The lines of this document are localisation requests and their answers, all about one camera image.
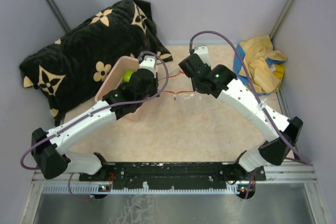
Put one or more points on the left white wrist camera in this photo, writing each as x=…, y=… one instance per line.
x=149, y=63

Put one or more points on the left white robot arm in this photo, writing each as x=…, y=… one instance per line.
x=51, y=149

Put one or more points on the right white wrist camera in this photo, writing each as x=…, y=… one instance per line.
x=203, y=53

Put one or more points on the yellow blue crumpled cloth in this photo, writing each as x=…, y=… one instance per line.
x=264, y=64

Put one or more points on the pink plastic bin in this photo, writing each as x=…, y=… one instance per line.
x=113, y=82

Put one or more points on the clear zip top bag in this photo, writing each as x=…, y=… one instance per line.
x=179, y=95

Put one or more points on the black floral pillow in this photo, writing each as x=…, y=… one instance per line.
x=71, y=70

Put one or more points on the aluminium frame bar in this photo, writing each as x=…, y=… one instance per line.
x=287, y=173

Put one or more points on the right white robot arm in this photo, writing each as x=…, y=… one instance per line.
x=279, y=131

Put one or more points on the light green apple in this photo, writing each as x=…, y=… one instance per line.
x=127, y=75

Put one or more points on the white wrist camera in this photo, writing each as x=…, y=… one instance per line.
x=203, y=53
x=149, y=63

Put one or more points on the right corner frame post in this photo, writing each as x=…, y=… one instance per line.
x=284, y=12

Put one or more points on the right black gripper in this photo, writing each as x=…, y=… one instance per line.
x=192, y=83

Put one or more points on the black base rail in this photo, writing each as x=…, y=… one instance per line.
x=168, y=175

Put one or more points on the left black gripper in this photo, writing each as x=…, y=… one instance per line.
x=155, y=83

